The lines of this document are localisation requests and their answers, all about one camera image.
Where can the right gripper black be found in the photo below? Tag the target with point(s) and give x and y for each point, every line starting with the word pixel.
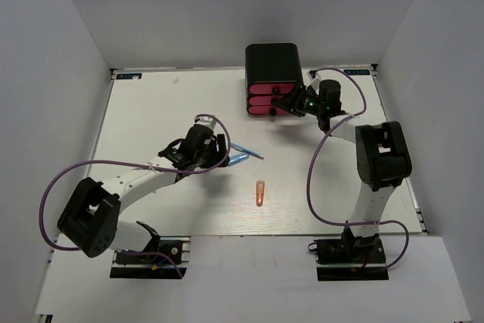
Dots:
pixel 293 101

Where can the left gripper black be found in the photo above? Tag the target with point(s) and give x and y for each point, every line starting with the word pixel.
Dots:
pixel 218 156

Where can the pink drawer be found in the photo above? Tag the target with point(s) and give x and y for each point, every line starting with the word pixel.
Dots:
pixel 270 88
pixel 262 100
pixel 265 110

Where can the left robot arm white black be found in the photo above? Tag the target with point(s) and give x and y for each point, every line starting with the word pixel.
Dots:
pixel 91 218

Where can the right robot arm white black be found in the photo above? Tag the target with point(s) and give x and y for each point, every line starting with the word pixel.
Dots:
pixel 382 157

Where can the light blue clip pen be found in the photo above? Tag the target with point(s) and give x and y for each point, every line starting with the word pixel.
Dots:
pixel 245 150

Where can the black drawer cabinet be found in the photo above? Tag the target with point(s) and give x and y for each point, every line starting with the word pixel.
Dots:
pixel 272 62

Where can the right blue table sticker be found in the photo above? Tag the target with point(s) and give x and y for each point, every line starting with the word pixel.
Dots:
pixel 357 72

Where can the blue table sticker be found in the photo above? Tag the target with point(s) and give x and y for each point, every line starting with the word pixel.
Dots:
pixel 357 72
pixel 128 76

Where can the left blue table sticker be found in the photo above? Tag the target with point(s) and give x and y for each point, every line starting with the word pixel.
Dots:
pixel 128 76

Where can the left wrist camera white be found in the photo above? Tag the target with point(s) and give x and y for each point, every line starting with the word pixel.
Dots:
pixel 206 120

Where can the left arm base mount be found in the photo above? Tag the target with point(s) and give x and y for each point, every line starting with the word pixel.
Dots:
pixel 169 263

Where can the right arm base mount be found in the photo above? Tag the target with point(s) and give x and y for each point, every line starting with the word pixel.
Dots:
pixel 335 263

